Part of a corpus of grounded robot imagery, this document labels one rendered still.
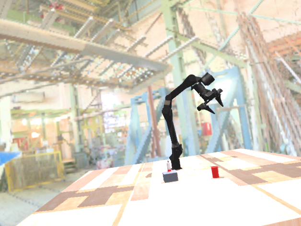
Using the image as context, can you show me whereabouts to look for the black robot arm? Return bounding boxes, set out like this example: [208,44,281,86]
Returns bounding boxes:
[162,73,218,170]

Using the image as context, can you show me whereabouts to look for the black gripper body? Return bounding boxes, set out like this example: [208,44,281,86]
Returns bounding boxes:
[197,88,223,111]

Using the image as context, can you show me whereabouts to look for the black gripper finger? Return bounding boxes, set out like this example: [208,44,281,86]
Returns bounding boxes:
[215,94,223,107]
[203,105,215,114]

